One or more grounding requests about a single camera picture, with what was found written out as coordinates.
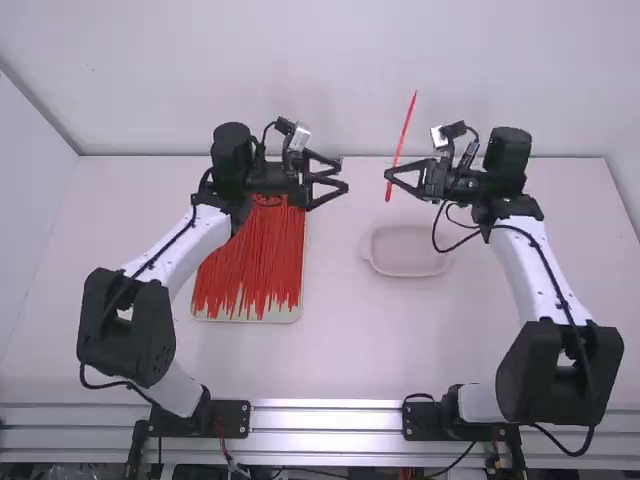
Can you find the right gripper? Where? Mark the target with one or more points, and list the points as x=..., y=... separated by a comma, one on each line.
x=450, y=182

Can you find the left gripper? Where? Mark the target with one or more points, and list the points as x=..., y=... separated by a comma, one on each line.
x=275, y=177

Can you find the white dish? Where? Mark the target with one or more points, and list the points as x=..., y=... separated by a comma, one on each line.
x=405, y=250

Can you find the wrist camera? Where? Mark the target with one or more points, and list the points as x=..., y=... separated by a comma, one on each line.
x=439, y=136
x=300, y=136

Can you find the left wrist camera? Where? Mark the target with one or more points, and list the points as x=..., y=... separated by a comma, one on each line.
x=300, y=136

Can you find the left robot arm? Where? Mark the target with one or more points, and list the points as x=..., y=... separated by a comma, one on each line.
x=175, y=240

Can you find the pale tray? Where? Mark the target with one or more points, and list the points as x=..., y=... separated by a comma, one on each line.
x=280, y=316

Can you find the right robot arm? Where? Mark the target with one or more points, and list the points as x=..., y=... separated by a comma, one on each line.
x=530, y=260

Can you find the silver rails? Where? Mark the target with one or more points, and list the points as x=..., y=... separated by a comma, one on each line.
x=325, y=425

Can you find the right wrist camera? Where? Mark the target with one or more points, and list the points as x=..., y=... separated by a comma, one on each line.
x=439, y=136

